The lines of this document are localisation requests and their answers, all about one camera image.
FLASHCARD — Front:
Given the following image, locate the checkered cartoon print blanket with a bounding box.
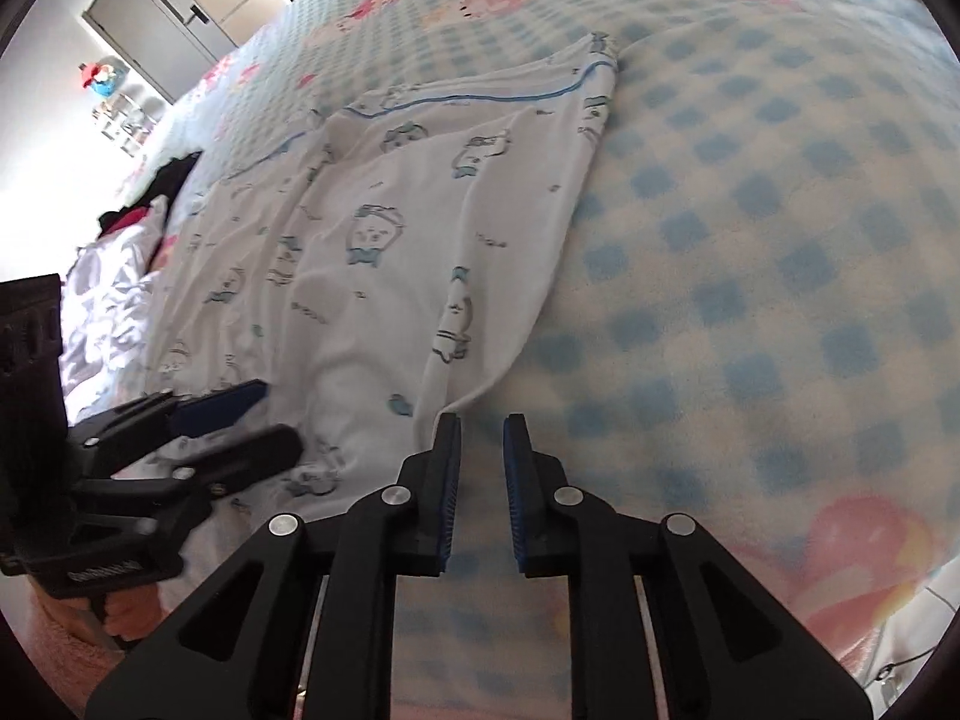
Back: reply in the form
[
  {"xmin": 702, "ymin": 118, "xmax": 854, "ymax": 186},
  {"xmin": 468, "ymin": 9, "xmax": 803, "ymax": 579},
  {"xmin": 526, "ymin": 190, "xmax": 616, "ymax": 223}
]
[{"xmin": 60, "ymin": 0, "xmax": 960, "ymax": 720}]

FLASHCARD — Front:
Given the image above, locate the grey door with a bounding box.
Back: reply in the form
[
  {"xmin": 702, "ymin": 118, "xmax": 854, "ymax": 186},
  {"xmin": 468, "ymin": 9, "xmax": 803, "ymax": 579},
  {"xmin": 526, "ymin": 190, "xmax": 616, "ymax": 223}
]
[{"xmin": 82, "ymin": 0, "xmax": 248, "ymax": 102}]

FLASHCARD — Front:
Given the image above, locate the red and blue wall plush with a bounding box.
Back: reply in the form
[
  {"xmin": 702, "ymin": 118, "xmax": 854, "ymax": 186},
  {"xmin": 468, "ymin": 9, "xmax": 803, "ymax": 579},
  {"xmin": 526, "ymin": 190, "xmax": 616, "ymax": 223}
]
[{"xmin": 79, "ymin": 60, "xmax": 128, "ymax": 100}]

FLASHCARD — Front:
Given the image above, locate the black garment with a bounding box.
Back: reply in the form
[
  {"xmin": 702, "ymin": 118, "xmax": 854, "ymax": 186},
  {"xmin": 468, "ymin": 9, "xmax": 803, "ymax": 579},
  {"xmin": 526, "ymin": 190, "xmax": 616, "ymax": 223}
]
[{"xmin": 101, "ymin": 152, "xmax": 205, "ymax": 230}]

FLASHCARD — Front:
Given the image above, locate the white satin garment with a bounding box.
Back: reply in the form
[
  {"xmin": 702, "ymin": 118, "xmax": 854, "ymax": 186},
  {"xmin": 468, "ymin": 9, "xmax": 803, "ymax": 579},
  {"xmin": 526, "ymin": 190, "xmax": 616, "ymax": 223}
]
[{"xmin": 58, "ymin": 195, "xmax": 173, "ymax": 421}]

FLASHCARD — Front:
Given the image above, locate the white shelf rack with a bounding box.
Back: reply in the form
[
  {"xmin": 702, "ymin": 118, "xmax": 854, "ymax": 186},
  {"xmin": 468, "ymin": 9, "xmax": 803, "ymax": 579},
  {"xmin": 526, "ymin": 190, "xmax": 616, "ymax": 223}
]
[{"xmin": 91, "ymin": 94, "xmax": 167, "ymax": 158}]

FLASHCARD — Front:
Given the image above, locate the person's left hand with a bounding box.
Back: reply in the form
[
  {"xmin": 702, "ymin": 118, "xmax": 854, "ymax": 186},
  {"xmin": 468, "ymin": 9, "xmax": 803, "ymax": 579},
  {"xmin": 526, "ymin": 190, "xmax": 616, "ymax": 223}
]
[{"xmin": 103, "ymin": 583, "xmax": 170, "ymax": 650}]

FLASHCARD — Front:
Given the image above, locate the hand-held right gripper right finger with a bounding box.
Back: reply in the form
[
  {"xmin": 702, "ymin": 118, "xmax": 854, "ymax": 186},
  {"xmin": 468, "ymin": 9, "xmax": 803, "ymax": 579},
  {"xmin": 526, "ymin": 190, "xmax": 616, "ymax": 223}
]
[{"xmin": 501, "ymin": 412, "xmax": 875, "ymax": 720}]

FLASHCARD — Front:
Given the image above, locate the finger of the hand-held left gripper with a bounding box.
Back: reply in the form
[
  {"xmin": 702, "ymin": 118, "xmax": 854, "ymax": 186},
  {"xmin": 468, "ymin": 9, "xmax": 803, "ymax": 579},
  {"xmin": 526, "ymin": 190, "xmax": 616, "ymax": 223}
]
[
  {"xmin": 112, "ymin": 424, "xmax": 305, "ymax": 500},
  {"xmin": 71, "ymin": 380, "xmax": 269, "ymax": 458}
]

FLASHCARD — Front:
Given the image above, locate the white cartoon print pajama top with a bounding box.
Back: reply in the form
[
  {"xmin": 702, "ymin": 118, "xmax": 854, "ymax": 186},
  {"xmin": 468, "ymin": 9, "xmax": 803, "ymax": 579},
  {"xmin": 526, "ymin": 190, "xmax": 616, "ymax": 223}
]
[{"xmin": 139, "ymin": 30, "xmax": 623, "ymax": 518}]

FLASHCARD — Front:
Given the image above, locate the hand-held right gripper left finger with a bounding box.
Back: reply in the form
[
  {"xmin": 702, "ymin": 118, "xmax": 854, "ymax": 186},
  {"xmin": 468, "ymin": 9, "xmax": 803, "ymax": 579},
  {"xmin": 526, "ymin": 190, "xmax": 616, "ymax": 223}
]
[{"xmin": 84, "ymin": 412, "xmax": 462, "ymax": 720}]

